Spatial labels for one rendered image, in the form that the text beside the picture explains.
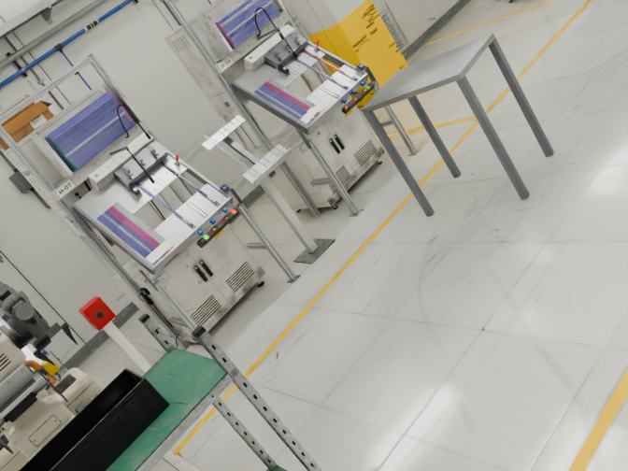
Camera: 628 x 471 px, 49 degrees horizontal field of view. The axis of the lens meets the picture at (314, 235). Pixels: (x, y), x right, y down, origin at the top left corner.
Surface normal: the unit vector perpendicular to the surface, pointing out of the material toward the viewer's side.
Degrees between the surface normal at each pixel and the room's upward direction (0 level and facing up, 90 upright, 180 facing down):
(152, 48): 90
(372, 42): 91
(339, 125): 90
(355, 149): 90
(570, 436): 0
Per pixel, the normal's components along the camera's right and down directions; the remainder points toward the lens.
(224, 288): 0.56, -0.01
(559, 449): -0.54, -0.77
